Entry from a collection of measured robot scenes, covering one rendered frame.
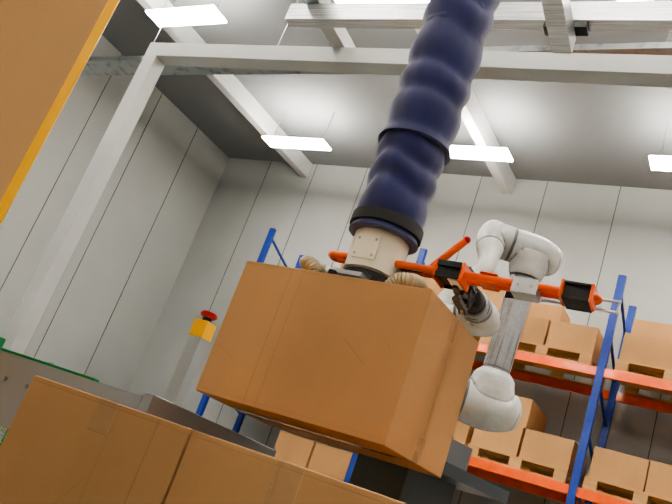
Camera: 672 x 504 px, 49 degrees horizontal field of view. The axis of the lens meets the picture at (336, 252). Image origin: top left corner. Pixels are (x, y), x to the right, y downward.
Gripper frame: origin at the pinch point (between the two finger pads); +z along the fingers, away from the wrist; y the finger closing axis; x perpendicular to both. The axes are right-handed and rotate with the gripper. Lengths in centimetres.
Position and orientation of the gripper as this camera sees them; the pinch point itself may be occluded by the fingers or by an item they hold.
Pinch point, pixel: (457, 276)
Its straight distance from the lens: 211.8
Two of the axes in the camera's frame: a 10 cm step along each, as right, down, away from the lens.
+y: -3.3, 8.9, -3.1
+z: -3.8, -4.2, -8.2
